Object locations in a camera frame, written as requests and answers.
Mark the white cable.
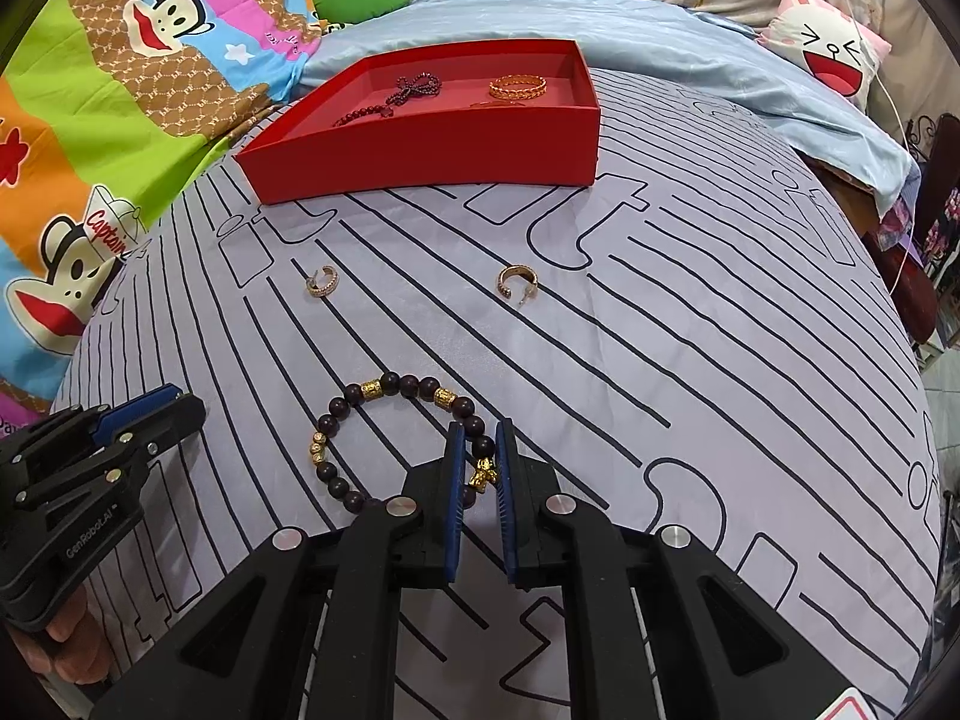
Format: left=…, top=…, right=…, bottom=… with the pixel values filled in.
left=821, top=0, right=906, bottom=142

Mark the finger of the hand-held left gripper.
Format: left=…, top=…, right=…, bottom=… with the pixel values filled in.
left=0, top=384, right=182, bottom=478
left=15, top=396, right=208, bottom=511

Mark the person's left hand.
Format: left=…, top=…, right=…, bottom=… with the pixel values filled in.
left=24, top=604, right=103, bottom=661

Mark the dark wood bead bracelet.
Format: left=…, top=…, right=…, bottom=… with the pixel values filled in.
left=310, top=371, right=500, bottom=515

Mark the gold chain bangle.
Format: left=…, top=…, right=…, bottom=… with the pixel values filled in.
left=489, top=73, right=547, bottom=101

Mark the light blue blanket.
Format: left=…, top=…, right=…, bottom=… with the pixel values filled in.
left=296, top=0, right=922, bottom=211

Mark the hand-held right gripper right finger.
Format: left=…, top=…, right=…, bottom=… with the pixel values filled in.
left=495, top=418, right=852, bottom=720

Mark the black metal scroll frame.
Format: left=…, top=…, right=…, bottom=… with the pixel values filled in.
left=904, top=114, right=960, bottom=167

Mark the rose gold ring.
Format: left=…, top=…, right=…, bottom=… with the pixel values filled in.
left=495, top=264, right=535, bottom=306

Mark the laughing cat face pillow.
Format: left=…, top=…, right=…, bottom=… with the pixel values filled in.
left=756, top=0, right=893, bottom=110

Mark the garnet bead bow bracelet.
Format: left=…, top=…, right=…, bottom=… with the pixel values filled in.
left=332, top=71, right=443, bottom=128

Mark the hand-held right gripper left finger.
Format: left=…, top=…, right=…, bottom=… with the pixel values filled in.
left=90, top=422, right=466, bottom=720

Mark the grey striped bed sheet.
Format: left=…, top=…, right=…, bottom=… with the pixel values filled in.
left=49, top=67, right=942, bottom=720

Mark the red cardboard box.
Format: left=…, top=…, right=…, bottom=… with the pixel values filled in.
left=235, top=39, right=603, bottom=206

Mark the cartoon monkey blanket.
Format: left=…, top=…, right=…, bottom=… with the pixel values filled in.
left=0, top=0, right=331, bottom=428

